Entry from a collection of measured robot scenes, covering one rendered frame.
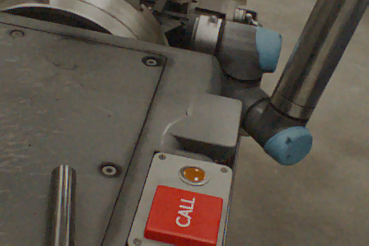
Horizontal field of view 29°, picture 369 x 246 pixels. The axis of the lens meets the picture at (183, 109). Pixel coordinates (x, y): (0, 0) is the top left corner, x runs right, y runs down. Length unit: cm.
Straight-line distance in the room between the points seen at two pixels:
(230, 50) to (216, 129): 51
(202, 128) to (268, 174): 204
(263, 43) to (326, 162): 172
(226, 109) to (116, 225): 22
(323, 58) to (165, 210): 60
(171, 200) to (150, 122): 13
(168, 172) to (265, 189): 203
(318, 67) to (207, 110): 42
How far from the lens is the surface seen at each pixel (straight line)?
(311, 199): 271
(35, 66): 80
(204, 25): 124
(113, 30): 97
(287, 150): 119
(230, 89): 127
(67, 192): 60
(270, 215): 259
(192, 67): 83
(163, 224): 60
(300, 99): 118
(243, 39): 123
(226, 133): 73
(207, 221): 61
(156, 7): 127
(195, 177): 66
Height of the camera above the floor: 167
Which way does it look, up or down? 34 degrees down
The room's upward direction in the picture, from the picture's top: 10 degrees clockwise
